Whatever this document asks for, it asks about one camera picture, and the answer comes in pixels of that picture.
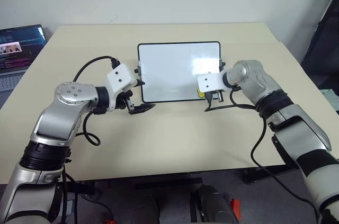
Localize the orange plastic part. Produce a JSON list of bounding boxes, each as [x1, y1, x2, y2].
[[228, 198, 243, 221]]

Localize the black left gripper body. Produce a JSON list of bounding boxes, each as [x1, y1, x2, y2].
[[113, 90, 134, 111]]

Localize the open laptop computer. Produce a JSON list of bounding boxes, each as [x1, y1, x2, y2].
[[0, 24, 47, 93]]

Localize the black chair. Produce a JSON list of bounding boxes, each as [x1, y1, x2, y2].
[[301, 0, 339, 95]]

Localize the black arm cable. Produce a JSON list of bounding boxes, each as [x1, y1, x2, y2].
[[73, 55, 120, 146], [203, 90, 323, 224]]

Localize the black-framed whiteboard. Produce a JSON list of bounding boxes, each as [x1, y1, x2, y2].
[[135, 41, 227, 104]]

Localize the black table leg foot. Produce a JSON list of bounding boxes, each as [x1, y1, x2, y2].
[[242, 168, 266, 185]]

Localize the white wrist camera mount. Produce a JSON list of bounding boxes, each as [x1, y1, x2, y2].
[[106, 62, 138, 108], [196, 73, 226, 94]]

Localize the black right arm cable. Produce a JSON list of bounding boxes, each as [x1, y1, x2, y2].
[[203, 90, 323, 224]]

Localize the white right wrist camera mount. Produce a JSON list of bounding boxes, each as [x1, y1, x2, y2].
[[196, 73, 226, 94]]

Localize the large dark rounded shape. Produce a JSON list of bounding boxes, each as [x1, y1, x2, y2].
[[197, 184, 234, 224]]

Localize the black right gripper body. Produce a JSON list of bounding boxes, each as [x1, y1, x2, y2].
[[211, 90, 225, 103]]

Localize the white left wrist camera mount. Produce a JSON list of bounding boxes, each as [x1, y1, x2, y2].
[[106, 62, 138, 108]]

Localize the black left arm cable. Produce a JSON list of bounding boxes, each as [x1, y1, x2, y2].
[[73, 55, 120, 146]]

